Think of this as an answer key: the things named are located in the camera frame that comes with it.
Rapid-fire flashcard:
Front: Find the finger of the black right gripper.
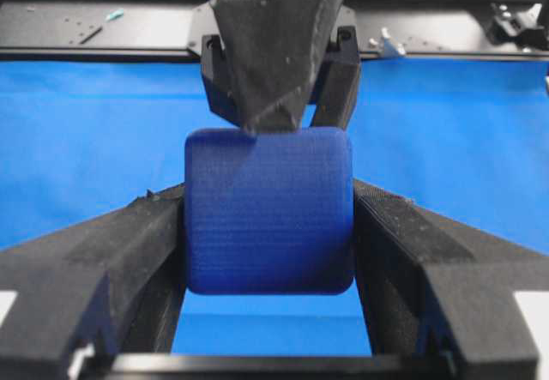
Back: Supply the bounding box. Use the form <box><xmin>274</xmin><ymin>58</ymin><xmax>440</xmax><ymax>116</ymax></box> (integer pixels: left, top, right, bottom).
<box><xmin>311</xmin><ymin>43</ymin><xmax>360</xmax><ymax>130</ymax></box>
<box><xmin>201</xmin><ymin>0</ymin><xmax>356</xmax><ymax>134</ymax></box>

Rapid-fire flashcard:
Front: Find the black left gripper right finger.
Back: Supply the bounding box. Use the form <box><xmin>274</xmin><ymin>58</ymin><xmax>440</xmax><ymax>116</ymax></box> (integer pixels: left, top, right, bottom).
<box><xmin>353</xmin><ymin>181</ymin><xmax>548</xmax><ymax>361</ymax></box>

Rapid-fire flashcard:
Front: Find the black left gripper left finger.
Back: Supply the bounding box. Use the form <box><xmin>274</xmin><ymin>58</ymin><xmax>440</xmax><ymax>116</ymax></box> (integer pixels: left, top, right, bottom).
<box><xmin>1</xmin><ymin>185</ymin><xmax>184</xmax><ymax>361</ymax></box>

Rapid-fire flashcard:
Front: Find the blue block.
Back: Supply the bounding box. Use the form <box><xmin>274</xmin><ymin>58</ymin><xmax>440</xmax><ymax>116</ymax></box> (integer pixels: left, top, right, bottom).
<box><xmin>184</xmin><ymin>127</ymin><xmax>354</xmax><ymax>295</ymax></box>

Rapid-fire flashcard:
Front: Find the blue table cloth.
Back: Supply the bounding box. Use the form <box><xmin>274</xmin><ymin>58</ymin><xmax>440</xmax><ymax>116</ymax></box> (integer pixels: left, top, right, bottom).
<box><xmin>1</xmin><ymin>59</ymin><xmax>548</xmax><ymax>355</ymax></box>

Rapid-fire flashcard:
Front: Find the black aluminium frame rail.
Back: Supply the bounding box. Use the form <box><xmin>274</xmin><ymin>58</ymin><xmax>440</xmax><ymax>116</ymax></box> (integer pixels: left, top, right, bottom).
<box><xmin>1</xmin><ymin>0</ymin><xmax>548</xmax><ymax>63</ymax></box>

